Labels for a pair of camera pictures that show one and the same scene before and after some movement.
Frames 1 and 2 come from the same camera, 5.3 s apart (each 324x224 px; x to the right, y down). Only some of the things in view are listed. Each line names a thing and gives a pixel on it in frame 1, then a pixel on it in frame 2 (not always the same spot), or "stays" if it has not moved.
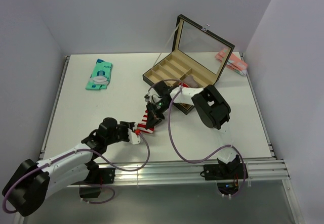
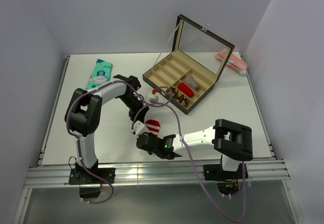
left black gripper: x=125 y=125 → x=139 y=113
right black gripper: x=154 y=118 → x=150 y=133
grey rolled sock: x=190 y=82 stays
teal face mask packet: x=100 y=77 stays
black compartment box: x=197 y=51 stays
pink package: x=234 y=62 stays
